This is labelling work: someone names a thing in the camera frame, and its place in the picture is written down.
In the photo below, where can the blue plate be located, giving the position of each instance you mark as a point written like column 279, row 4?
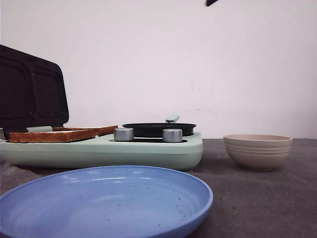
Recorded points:
column 107, row 202

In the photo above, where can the mint green breakfast maker base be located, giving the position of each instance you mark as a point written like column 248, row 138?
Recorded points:
column 104, row 151

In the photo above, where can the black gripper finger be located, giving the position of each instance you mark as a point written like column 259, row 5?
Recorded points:
column 210, row 2

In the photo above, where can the left silver knob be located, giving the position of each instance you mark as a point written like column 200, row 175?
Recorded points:
column 123, row 134

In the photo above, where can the black frying pan mint handle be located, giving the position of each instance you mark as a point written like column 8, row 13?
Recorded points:
column 155, row 129

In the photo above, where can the silver knob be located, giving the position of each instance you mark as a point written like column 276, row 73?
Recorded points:
column 123, row 134
column 172, row 135

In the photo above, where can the bread slice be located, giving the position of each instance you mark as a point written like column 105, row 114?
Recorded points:
column 99, row 129
column 53, row 136

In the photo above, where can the beige ribbed bowl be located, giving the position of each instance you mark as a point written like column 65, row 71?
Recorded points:
column 258, row 152

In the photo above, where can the right silver knob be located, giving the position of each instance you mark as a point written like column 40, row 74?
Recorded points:
column 172, row 135

